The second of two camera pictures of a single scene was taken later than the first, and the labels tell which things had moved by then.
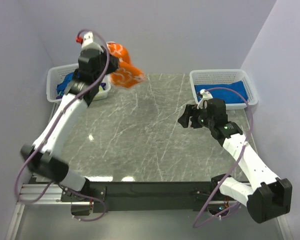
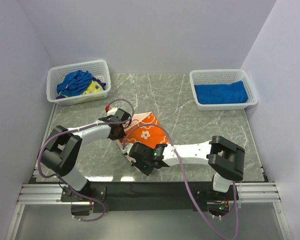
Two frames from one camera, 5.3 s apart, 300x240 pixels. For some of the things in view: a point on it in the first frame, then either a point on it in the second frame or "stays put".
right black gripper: (184, 119) → (147, 171)
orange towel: (126, 75) → (144, 129)
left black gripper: (113, 64) → (121, 135)
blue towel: (229, 97) stays put
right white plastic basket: (225, 76) stays put
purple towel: (103, 84) stays put
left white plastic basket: (55, 73) stays put
